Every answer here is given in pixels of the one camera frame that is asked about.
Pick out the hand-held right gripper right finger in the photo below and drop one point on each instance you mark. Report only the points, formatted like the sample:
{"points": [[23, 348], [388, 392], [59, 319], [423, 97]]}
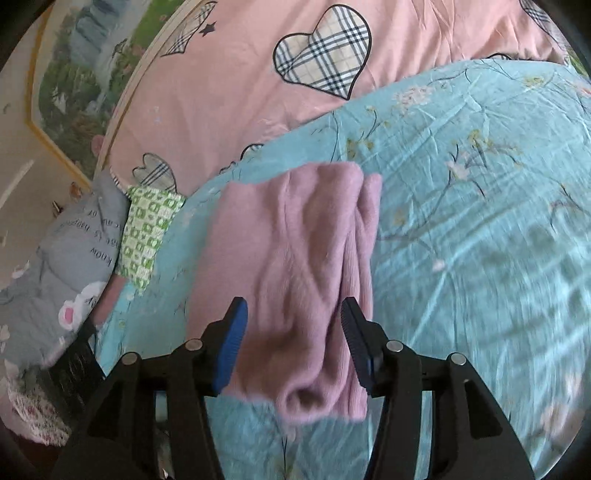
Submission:
{"points": [[358, 346]]}

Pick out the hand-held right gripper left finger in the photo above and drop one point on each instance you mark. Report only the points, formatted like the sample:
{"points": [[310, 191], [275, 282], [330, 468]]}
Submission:
{"points": [[233, 341]]}

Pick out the pink knit sweater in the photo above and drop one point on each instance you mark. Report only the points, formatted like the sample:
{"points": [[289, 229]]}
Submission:
{"points": [[286, 254]]}

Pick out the plain pink sheet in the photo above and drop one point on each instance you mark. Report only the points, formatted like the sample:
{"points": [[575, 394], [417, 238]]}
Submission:
{"points": [[108, 300]]}

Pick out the green checked pillow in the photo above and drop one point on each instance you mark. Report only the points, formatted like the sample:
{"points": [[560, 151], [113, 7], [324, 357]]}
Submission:
{"points": [[143, 230]]}

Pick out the blue floral bed sheet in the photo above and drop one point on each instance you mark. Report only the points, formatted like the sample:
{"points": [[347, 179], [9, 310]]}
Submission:
{"points": [[461, 230]]}

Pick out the dark printed object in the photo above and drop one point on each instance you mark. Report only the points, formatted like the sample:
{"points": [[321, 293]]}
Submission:
{"points": [[74, 369]]}

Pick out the grey printed pillow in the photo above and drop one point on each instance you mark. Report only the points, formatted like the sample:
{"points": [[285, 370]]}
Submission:
{"points": [[60, 277]]}

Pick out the floral patterned cloth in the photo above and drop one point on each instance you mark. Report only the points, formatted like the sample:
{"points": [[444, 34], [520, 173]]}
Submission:
{"points": [[37, 415]]}

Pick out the pink heart print duvet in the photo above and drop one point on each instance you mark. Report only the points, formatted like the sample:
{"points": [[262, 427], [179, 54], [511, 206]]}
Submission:
{"points": [[221, 92]]}

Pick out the wall poster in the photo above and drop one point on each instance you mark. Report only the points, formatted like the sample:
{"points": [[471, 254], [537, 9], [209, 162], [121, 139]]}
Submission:
{"points": [[78, 83]]}

